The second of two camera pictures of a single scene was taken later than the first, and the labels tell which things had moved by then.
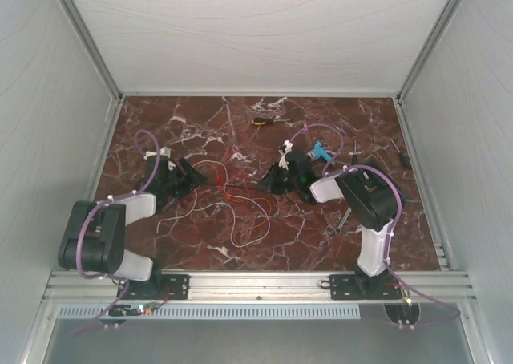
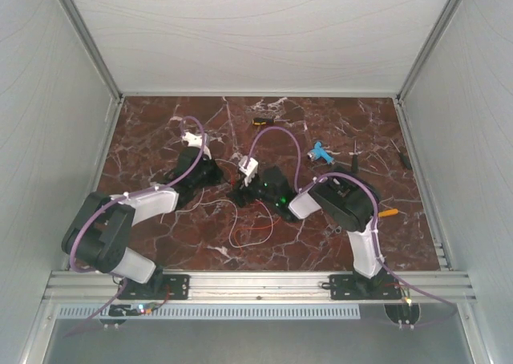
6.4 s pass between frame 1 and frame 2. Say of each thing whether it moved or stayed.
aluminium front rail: stayed
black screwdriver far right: stayed
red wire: moved
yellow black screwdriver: stayed
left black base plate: stayed
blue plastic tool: stayed
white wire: moved
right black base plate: stayed
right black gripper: moved
